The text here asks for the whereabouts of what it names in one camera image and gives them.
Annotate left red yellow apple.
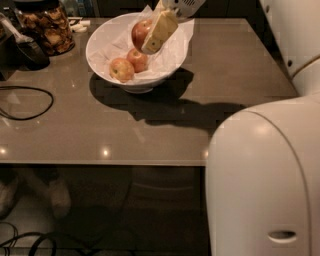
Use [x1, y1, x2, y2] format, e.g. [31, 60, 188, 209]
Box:
[109, 58, 135, 83]

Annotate white crumpled paper liner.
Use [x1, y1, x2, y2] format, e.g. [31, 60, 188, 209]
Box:
[89, 1, 196, 84]

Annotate white ceramic bowl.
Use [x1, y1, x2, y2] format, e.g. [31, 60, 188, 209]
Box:
[85, 12, 190, 95]

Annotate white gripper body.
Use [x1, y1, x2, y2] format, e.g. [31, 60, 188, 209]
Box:
[162, 0, 206, 18]

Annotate glass jar of dried chips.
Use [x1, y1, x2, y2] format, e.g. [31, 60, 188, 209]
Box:
[13, 0, 75, 56]

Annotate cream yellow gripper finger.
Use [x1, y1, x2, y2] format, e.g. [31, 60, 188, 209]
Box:
[141, 10, 178, 55]

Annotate white shoe under table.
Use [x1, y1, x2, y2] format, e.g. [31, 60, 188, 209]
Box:
[48, 179, 71, 218]

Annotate black scoop with clear handle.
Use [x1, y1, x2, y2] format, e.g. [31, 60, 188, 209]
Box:
[0, 13, 50, 70]

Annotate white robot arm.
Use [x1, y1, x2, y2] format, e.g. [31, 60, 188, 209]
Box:
[205, 0, 320, 256]

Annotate small white items behind bowl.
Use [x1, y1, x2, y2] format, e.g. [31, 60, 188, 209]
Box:
[69, 19, 91, 33]

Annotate black cable loop on table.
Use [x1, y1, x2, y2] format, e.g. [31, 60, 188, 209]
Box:
[0, 85, 55, 122]

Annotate black cables on floor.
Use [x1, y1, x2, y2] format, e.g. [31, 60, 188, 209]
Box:
[0, 221, 101, 256]

